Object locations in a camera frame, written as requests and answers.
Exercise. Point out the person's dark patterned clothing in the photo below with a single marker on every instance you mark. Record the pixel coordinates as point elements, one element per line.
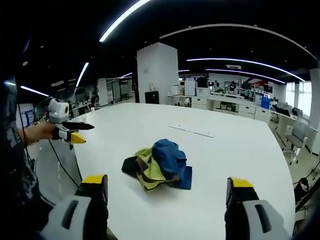
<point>15,162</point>

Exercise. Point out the white square pillar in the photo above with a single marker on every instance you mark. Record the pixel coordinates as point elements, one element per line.
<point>157,72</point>

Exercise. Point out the blue and green garment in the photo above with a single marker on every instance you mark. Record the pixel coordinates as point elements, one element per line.
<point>162,165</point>

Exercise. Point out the dark bag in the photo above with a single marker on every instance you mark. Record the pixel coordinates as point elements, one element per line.
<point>303,190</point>

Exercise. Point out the black cabinet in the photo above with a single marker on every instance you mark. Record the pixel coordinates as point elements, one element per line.
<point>152,97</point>

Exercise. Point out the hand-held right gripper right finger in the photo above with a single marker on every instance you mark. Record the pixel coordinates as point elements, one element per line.
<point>260,215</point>

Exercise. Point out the person's left hand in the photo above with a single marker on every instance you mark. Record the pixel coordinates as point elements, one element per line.
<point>41,132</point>

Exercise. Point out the white counter with drawers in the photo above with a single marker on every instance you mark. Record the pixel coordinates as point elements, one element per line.
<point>225,105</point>

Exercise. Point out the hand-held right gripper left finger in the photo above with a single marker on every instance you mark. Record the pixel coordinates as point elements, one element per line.
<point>75,212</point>

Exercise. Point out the blue storage bin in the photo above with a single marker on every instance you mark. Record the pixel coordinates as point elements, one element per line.
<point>266,103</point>

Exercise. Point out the long ceiling light strip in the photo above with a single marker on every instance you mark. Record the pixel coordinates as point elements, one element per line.
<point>120,21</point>

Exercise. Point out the grey office chair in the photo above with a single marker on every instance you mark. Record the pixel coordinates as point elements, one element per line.
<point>297,135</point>

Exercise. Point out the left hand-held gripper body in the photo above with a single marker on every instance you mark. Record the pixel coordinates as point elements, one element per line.
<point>58,112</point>

